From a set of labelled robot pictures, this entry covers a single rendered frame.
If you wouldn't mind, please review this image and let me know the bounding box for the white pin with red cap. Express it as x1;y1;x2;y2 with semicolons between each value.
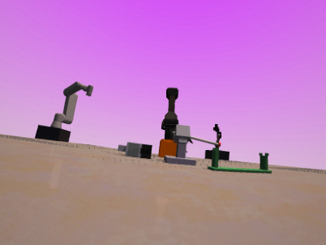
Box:
191;136;221;148

